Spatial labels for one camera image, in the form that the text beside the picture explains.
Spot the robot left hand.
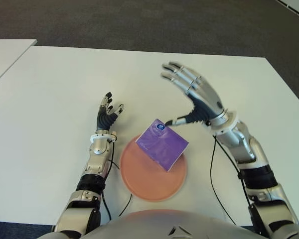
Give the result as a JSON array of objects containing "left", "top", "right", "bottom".
[{"left": 96, "top": 92, "right": 126, "bottom": 131}]

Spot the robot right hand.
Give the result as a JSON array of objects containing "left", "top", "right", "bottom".
[{"left": 160, "top": 61, "right": 231, "bottom": 130}]

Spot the purple tissue paper pack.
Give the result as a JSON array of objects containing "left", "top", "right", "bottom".
[{"left": 135, "top": 119, "right": 189, "bottom": 172}]

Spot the pink round plate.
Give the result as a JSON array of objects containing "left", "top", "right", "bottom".
[{"left": 119, "top": 133, "right": 187, "bottom": 202}]

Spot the silver robot torso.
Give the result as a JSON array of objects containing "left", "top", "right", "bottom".
[{"left": 49, "top": 209, "right": 265, "bottom": 239}]

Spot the white side table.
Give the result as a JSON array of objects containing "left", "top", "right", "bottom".
[{"left": 0, "top": 39, "right": 38, "bottom": 89}]

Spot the thin black cable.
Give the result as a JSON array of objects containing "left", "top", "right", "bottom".
[
  {"left": 101, "top": 139, "right": 122, "bottom": 222},
  {"left": 117, "top": 193, "right": 134, "bottom": 218},
  {"left": 209, "top": 135, "right": 240, "bottom": 226},
  {"left": 214, "top": 135, "right": 262, "bottom": 236}
]

